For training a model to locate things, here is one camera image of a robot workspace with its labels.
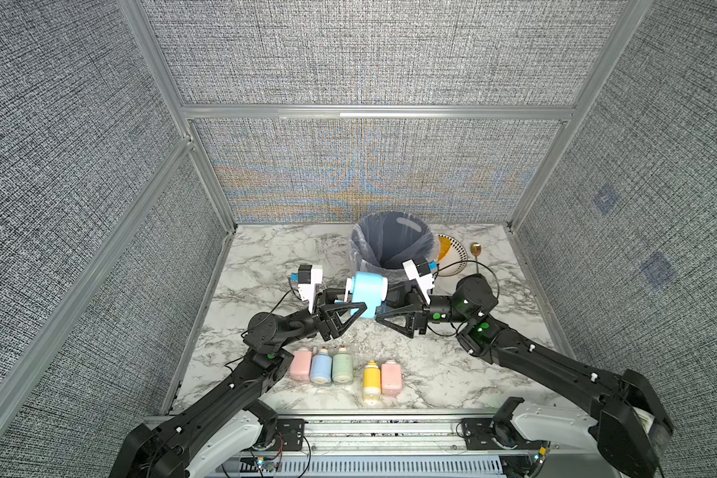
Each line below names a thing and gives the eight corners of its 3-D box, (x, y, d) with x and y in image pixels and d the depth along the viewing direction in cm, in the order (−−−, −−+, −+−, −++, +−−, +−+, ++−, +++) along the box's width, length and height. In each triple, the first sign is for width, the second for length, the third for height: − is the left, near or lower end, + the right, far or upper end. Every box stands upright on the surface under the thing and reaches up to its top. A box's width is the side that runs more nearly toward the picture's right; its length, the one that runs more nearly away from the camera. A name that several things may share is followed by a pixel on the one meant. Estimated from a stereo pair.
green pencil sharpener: (333, 387, 82) (331, 378, 77) (335, 356, 88) (333, 346, 82) (352, 387, 82) (352, 378, 77) (353, 356, 88) (352, 346, 82)
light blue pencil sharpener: (312, 387, 82) (309, 378, 77) (315, 358, 88) (312, 348, 82) (332, 387, 82) (330, 378, 77) (333, 358, 88) (331, 348, 82)
